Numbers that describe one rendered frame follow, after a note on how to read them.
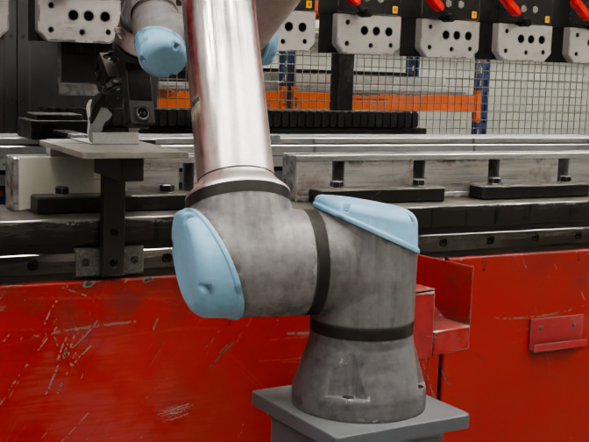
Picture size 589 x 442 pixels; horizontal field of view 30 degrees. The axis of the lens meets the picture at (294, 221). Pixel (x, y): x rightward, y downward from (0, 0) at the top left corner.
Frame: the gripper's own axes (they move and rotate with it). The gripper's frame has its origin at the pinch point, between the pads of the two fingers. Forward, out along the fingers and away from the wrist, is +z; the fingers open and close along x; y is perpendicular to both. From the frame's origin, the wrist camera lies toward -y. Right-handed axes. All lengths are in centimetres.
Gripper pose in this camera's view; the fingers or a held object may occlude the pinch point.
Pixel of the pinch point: (110, 139)
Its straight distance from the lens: 196.9
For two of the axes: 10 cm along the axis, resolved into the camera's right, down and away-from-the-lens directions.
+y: -3.5, -7.5, 5.6
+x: -8.7, 0.4, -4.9
